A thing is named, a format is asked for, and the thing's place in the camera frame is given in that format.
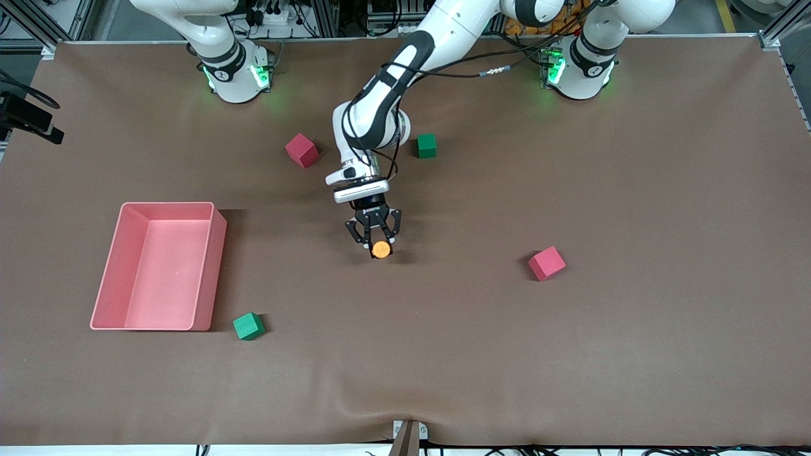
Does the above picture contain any black electronics box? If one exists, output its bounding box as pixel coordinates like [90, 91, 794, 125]
[366, 0, 444, 35]

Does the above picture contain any brown table cover sheet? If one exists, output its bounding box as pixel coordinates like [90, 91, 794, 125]
[0, 35, 811, 448]

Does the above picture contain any pink plastic tray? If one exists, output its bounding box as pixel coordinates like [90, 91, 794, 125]
[90, 201, 227, 332]

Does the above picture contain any white power strip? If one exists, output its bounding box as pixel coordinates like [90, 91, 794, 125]
[248, 0, 300, 27]

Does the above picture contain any aluminium frame profile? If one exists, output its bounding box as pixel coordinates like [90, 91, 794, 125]
[757, 0, 811, 135]
[0, 0, 97, 53]

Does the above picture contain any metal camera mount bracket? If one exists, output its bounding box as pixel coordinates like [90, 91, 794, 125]
[388, 419, 429, 456]

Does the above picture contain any pink foam cube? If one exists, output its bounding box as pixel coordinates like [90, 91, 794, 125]
[528, 246, 567, 282]
[284, 132, 319, 169]

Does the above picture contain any pile of orange objects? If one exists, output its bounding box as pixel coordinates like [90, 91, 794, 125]
[504, 0, 587, 37]

